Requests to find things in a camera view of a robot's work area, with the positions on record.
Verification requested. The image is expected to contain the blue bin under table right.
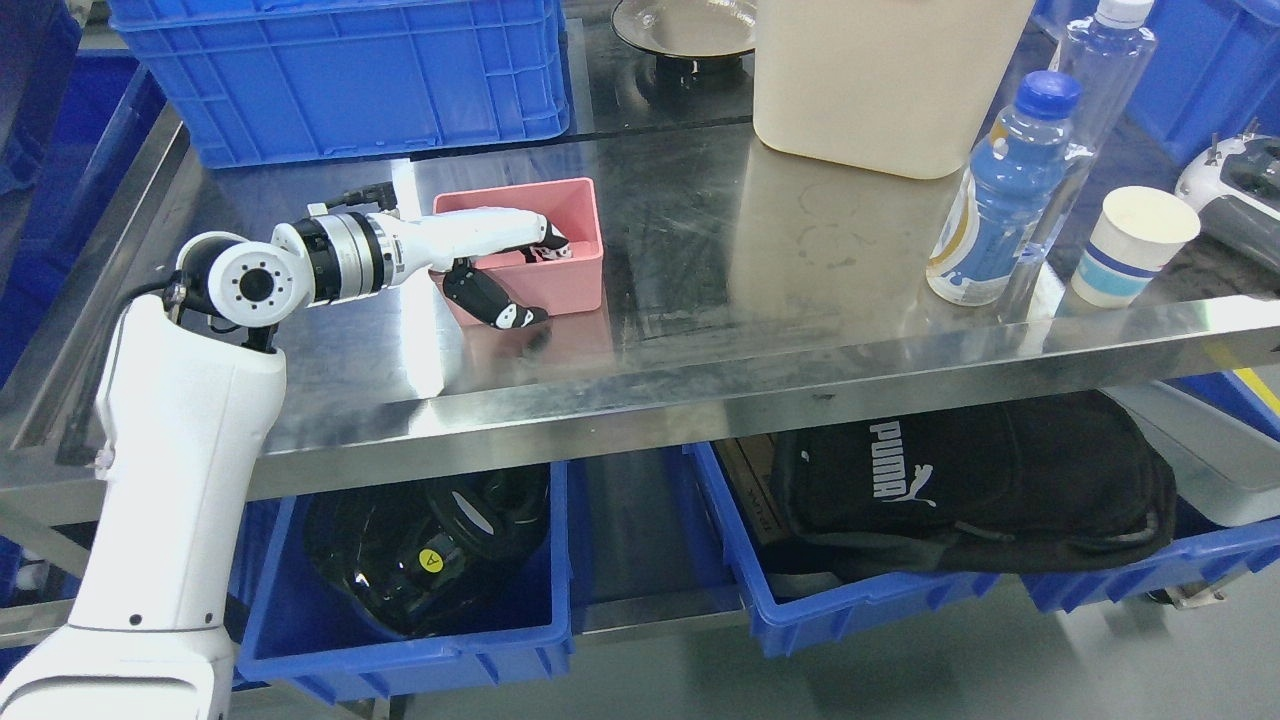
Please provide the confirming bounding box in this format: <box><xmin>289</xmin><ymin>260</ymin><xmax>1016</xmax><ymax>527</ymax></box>
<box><xmin>668</xmin><ymin>432</ymin><xmax>1277</xmax><ymax>657</ymax></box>

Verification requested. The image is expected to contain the blue bin under table left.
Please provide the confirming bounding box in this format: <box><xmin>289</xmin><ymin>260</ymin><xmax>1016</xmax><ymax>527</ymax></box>
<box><xmin>237</xmin><ymin>461</ymin><xmax>582</xmax><ymax>705</ymax></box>

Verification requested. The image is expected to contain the black Puma bag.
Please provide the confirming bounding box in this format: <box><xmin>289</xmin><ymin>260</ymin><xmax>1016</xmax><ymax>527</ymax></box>
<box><xmin>759</xmin><ymin>389</ymin><xmax>1178</xmax><ymax>596</ymax></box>

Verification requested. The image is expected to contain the blue drink bottle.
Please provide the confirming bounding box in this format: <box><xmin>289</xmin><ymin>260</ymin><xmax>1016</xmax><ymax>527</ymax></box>
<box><xmin>925</xmin><ymin>70</ymin><xmax>1082</xmax><ymax>307</ymax></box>

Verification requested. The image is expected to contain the stainless steel table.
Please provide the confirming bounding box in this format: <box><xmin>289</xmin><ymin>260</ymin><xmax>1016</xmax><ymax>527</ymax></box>
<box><xmin>0</xmin><ymin>20</ymin><xmax>1280</xmax><ymax>651</ymax></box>

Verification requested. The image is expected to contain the pink plastic storage box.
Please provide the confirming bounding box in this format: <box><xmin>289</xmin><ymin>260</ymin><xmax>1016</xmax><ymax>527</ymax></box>
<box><xmin>430</xmin><ymin>177</ymin><xmax>605</xmax><ymax>329</ymax></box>

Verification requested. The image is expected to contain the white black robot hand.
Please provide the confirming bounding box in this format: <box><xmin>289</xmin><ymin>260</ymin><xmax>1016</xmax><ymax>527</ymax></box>
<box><xmin>367</xmin><ymin>206</ymin><xmax>572</xmax><ymax>329</ymax></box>

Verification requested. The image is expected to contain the white blue paper cup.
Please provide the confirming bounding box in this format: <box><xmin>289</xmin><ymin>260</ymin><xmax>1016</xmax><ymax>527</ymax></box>
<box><xmin>1069</xmin><ymin>186</ymin><xmax>1201</xmax><ymax>309</ymax></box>

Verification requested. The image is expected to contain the large blue crate on table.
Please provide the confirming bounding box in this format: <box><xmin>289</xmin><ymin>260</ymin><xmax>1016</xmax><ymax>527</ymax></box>
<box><xmin>109</xmin><ymin>1</ymin><xmax>572</xmax><ymax>169</ymax></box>

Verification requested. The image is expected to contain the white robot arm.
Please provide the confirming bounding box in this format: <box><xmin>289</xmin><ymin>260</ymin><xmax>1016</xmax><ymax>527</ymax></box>
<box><xmin>3</xmin><ymin>215</ymin><xmax>399</xmax><ymax>719</ymax></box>

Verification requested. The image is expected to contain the blue bin under table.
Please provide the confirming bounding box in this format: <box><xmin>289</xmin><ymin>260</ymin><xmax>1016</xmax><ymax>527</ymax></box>
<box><xmin>237</xmin><ymin>461</ymin><xmax>582</xmax><ymax>705</ymax></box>
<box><xmin>668</xmin><ymin>432</ymin><xmax>1277</xmax><ymax>657</ymax></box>

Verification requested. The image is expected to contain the black helmet in bin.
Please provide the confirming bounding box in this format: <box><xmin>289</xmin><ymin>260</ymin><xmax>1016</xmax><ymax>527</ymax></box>
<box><xmin>303</xmin><ymin>464</ymin><xmax>552</xmax><ymax>638</ymax></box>

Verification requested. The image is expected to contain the clear water bottle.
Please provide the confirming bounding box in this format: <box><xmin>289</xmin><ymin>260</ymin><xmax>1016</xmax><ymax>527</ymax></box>
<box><xmin>996</xmin><ymin>1</ymin><xmax>1158</xmax><ymax>322</ymax></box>

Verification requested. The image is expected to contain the dark round plate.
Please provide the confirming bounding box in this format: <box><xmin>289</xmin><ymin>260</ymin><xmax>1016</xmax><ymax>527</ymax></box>
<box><xmin>611</xmin><ymin>1</ymin><xmax>758</xmax><ymax>74</ymax></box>

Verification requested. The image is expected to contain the white remote controller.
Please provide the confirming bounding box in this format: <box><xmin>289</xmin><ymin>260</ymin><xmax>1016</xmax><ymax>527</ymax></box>
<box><xmin>1174</xmin><ymin>127</ymin><xmax>1279</xmax><ymax>268</ymax></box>

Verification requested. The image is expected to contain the beige plastic container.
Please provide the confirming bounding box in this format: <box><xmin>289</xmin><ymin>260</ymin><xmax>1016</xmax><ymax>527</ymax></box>
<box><xmin>753</xmin><ymin>1</ymin><xmax>1033</xmax><ymax>181</ymax></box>

